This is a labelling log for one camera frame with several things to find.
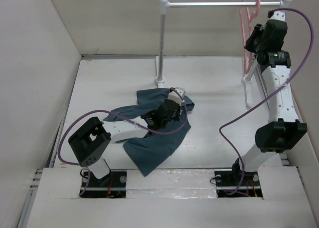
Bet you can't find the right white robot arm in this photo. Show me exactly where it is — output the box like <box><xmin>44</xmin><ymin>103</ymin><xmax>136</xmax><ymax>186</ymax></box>
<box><xmin>230</xmin><ymin>19</ymin><xmax>308</xmax><ymax>185</ymax></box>

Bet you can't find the dark teal t shirt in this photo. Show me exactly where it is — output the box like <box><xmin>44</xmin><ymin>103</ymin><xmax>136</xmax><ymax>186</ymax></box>
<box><xmin>112</xmin><ymin>88</ymin><xmax>191</xmax><ymax>176</ymax></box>

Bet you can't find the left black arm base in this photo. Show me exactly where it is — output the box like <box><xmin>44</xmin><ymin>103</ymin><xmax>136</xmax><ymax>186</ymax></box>
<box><xmin>79</xmin><ymin>169</ymin><xmax>127</xmax><ymax>199</ymax></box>

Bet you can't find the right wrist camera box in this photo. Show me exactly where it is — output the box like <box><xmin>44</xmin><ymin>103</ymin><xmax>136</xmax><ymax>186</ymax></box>
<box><xmin>268</xmin><ymin>10</ymin><xmax>286</xmax><ymax>21</ymax></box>

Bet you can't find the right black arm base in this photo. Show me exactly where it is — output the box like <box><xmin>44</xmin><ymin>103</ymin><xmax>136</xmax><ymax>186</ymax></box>
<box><xmin>210</xmin><ymin>161</ymin><xmax>263</xmax><ymax>198</ymax></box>

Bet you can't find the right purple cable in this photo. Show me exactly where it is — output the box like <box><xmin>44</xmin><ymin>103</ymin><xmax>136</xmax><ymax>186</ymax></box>
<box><xmin>219</xmin><ymin>7</ymin><xmax>315</xmax><ymax>196</ymax></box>

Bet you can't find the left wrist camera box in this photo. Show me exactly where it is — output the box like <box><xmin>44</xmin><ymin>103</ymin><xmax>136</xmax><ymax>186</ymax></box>
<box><xmin>167</xmin><ymin>87</ymin><xmax>185</xmax><ymax>106</ymax></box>

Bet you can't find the pink plastic hanger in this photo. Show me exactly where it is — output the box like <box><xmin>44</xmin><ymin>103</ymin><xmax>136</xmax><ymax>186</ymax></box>
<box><xmin>239</xmin><ymin>0</ymin><xmax>261</xmax><ymax>75</ymax></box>

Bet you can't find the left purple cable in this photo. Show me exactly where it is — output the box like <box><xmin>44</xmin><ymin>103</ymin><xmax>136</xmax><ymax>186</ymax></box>
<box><xmin>57</xmin><ymin>102</ymin><xmax>188</xmax><ymax>196</ymax></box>

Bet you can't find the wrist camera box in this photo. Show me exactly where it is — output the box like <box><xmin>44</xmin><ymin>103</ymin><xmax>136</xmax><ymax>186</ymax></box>
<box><xmin>268</xmin><ymin>10</ymin><xmax>286</xmax><ymax>21</ymax></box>
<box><xmin>167</xmin><ymin>87</ymin><xmax>185</xmax><ymax>106</ymax></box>

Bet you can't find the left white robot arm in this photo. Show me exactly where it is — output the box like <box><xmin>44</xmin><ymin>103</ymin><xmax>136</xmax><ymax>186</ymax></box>
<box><xmin>68</xmin><ymin>99</ymin><xmax>184</xmax><ymax>187</ymax></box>

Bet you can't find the white and silver clothes rack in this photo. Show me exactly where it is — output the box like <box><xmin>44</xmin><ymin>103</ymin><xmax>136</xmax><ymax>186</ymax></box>
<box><xmin>155</xmin><ymin>0</ymin><xmax>292</xmax><ymax>108</ymax></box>

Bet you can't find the purple cable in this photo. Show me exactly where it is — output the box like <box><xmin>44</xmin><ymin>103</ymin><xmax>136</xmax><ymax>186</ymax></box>
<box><xmin>219</xmin><ymin>7</ymin><xmax>315</xmax><ymax>196</ymax></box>
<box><xmin>57</xmin><ymin>102</ymin><xmax>188</xmax><ymax>196</ymax></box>

